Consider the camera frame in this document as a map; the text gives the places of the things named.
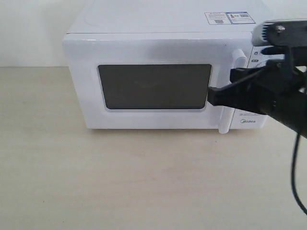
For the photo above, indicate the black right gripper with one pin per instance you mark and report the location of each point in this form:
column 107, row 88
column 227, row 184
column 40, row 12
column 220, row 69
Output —
column 273, row 90

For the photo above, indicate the white microwave door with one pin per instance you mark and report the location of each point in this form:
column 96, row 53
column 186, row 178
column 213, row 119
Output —
column 154, row 81

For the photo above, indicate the white microwave oven body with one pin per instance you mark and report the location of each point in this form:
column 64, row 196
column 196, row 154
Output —
column 175, row 16

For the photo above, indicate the warning label sticker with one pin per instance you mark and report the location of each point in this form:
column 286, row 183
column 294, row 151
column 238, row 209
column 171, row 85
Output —
column 230, row 17

